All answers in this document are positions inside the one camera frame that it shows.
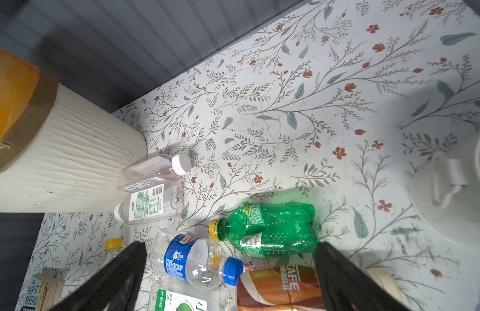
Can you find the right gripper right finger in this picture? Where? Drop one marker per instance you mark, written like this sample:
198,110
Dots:
346,287

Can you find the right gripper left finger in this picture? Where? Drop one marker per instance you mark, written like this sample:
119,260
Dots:
115,286

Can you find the bottle red label yellow cap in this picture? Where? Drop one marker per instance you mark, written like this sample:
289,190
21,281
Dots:
113,248

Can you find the brown coffee bottle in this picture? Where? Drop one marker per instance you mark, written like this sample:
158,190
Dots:
292,287

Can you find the bottle green lime label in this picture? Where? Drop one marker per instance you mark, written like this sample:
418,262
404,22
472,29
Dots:
170,295

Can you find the clear bottle blue label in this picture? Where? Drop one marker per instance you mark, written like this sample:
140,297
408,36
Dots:
199,262

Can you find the green plastic bottle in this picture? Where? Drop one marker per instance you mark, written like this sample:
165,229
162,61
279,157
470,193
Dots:
269,230

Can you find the white ribbed trash bin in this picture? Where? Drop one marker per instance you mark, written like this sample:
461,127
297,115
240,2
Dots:
73,163

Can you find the orange bin liner bag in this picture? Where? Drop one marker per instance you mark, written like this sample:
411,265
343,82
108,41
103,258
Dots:
27,95

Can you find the illustrated paperback book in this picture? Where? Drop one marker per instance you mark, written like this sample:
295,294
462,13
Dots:
44,290

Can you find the clear bottle white label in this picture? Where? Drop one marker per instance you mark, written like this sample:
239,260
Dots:
151,205

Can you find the square clear bottle white cap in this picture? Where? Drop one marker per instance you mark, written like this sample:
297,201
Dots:
154,171

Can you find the white pen holder cup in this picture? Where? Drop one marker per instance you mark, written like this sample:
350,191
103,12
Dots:
445,192

